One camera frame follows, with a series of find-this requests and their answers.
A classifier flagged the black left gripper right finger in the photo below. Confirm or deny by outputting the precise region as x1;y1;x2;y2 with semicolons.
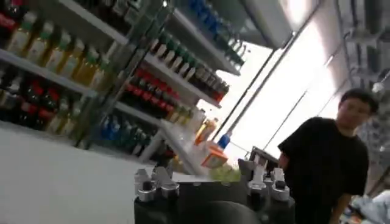
237;158;291;203

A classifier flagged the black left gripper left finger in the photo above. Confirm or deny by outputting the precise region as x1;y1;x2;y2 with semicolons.
133;166;180;203

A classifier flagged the dark monitor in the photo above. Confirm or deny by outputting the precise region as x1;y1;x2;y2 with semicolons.
248;146;280;172

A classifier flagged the white shelf with boxed goods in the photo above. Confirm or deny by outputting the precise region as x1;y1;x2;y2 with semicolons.
146;112;236;177

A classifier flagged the person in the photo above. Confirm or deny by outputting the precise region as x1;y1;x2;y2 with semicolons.
277;88;380;224

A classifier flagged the pale cloth pile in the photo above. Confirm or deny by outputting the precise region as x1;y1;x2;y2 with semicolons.
349;190;390;224

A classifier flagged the shelf rack with drink bottles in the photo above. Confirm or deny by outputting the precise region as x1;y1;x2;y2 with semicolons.
0;0;248;161

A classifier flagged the dark window frame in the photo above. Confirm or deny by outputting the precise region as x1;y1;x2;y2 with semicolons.
211;0;345;153

